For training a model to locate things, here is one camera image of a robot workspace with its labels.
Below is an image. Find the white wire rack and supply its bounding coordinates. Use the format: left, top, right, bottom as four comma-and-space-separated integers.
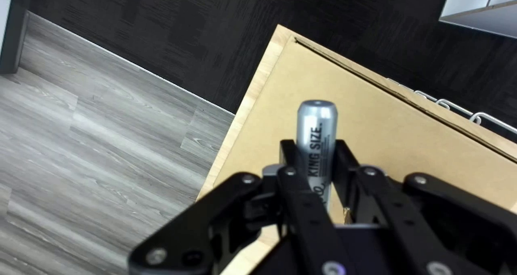
387, 78, 517, 135

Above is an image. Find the brown cardboard sheet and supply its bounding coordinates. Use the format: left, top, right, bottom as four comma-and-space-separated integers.
210, 36, 517, 227

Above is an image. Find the silver barrel marker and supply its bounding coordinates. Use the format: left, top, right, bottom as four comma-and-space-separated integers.
296, 100, 338, 212

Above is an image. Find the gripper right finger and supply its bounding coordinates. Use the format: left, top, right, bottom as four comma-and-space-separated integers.
332, 140, 517, 275

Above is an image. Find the white cabinet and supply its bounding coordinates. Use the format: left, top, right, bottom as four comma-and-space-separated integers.
438, 0, 517, 40

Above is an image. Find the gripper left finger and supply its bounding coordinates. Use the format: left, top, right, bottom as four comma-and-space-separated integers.
128, 140, 356, 275

